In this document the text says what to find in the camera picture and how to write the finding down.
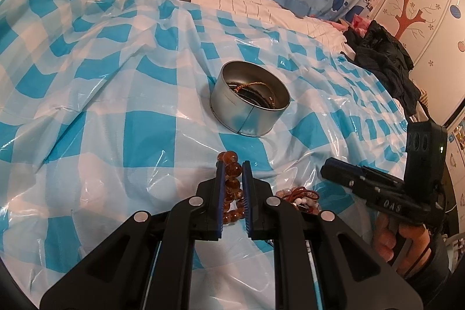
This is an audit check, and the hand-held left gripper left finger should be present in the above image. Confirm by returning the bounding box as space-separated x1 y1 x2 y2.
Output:
40 160 223 310

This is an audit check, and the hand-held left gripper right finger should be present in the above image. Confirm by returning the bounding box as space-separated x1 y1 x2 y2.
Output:
242 160 424 310

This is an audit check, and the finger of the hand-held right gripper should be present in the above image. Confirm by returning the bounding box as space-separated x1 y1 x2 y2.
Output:
320 157 386 194
358 165 407 187

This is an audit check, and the amber bead bracelet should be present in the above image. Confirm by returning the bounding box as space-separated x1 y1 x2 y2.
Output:
217 151 245 225

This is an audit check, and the red cord beaded bracelet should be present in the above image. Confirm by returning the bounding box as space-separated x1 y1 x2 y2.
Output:
285 187 322 215

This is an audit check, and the white pearl bracelet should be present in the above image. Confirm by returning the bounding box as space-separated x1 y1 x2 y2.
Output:
275 189 309 211

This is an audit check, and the round metal tin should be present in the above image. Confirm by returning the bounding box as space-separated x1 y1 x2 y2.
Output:
210 60 290 137

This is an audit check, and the person's right hand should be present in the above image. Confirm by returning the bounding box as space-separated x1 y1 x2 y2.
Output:
374 214 433 278

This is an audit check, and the dark clothes pile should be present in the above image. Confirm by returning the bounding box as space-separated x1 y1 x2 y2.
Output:
343 19 424 118

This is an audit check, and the wardrobe with tree decal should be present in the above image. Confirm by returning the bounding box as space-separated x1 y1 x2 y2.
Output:
374 0 465 125

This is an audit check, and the blue checkered plastic sheet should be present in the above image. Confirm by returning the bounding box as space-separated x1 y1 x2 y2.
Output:
0 0 451 310

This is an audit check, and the pink cloth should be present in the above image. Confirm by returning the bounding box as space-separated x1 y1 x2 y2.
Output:
327 14 375 35

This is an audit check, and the white striped quilt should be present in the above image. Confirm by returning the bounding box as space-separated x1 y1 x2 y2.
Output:
160 0 358 58

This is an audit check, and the gold chain necklace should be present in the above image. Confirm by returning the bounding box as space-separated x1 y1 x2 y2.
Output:
232 80 278 110

